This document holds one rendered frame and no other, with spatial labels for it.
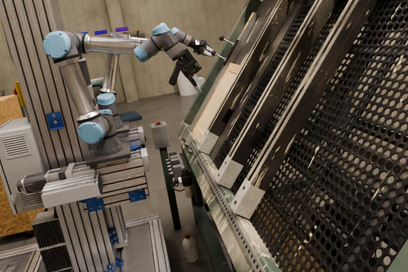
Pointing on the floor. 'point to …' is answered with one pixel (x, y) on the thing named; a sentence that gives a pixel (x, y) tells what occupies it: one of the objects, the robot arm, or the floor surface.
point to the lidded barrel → (185, 85)
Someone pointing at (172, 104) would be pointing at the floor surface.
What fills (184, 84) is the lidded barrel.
